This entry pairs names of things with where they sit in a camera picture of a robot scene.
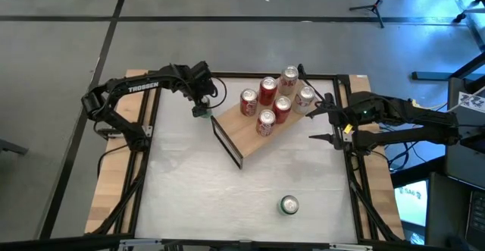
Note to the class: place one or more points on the black aluminium table frame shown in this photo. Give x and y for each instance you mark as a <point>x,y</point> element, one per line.
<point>242,75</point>

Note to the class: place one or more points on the lit computer monitor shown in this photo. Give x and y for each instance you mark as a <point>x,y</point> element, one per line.
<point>411,203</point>

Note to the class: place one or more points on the black keyboard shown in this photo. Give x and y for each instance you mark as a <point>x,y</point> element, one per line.
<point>477,217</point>

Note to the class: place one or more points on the silver Diet Coke can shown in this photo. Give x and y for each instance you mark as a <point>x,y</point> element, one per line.
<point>304,98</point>
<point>288,78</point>

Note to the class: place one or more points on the wooden table side board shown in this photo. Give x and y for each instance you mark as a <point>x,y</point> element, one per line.
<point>382,190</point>
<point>110,182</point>

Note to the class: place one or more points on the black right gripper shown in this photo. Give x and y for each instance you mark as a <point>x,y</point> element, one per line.
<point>341,122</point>

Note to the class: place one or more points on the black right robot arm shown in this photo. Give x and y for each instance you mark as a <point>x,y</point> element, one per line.
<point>417,129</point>

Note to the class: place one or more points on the white printed label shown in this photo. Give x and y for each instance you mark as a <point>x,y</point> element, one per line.
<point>471,101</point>

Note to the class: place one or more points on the black floor stand beam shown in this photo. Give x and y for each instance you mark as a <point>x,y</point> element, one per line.
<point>428,76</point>

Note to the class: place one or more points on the black equipment cart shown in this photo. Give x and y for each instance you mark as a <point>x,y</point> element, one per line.
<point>466,160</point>

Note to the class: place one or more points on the black tripod stand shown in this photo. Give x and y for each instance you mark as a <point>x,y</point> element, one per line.
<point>375,6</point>

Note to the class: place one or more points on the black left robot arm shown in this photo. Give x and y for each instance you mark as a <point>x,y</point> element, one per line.
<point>142,87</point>

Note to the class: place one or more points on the red Coke Zero can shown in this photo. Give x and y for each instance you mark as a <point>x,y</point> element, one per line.
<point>268,90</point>
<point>282,108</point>

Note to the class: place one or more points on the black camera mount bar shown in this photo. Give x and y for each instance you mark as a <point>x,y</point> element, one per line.
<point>76,242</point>

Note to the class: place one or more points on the green Sprite can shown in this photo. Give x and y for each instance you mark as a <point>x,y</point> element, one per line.
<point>289,204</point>

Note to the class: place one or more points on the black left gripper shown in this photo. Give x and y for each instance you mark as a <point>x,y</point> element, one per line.
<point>202,84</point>

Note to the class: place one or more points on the wooden shelf with black frame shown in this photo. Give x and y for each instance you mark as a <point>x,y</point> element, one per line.
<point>242,133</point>

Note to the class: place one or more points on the red Coca-Cola Star Wars can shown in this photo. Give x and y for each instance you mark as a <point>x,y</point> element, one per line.
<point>249,103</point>
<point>265,122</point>

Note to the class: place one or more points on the dark stand foot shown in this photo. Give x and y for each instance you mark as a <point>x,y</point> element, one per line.
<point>11,146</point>

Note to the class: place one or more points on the yellow gripper tag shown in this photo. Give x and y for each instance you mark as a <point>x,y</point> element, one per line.
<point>348,128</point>

